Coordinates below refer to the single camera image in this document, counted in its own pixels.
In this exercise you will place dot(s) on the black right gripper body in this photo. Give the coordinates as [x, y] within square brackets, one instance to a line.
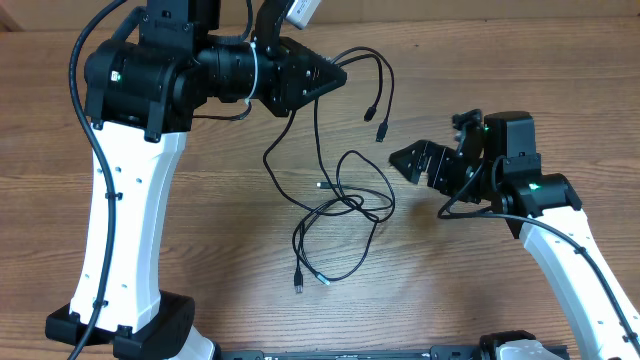
[449, 173]

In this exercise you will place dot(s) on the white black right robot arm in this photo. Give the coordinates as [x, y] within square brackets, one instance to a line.
[495, 172]

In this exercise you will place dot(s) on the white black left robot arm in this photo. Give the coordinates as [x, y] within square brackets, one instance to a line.
[144, 86]

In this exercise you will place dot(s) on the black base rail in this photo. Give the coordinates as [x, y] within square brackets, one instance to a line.
[509, 345]

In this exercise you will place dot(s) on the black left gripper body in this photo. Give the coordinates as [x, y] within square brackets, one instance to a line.
[279, 93]

